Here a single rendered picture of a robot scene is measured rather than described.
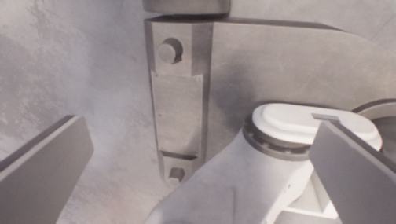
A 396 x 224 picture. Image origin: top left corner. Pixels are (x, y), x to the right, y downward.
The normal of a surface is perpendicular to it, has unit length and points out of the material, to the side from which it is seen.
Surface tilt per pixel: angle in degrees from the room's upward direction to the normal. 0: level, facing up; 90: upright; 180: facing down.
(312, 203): 90
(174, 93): 0
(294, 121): 90
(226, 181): 90
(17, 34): 0
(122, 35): 0
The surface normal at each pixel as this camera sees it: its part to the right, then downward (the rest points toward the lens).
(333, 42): -0.21, 0.49
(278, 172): 0.02, -0.86
